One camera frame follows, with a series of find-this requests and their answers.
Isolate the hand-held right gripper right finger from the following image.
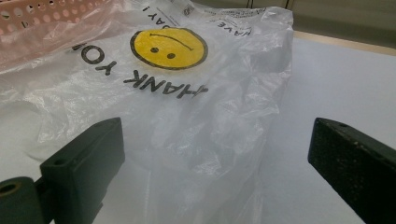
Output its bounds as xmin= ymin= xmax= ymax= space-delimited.
xmin=307 ymin=117 xmax=396 ymax=224

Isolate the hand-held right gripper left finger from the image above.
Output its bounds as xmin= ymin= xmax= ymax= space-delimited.
xmin=39 ymin=117 xmax=126 ymax=224

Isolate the clear smiley print plastic bag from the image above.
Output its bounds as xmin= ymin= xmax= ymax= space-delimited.
xmin=0 ymin=0 xmax=295 ymax=224

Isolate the pink perforated plastic basket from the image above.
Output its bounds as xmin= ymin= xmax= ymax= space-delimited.
xmin=0 ymin=0 xmax=120 ymax=74

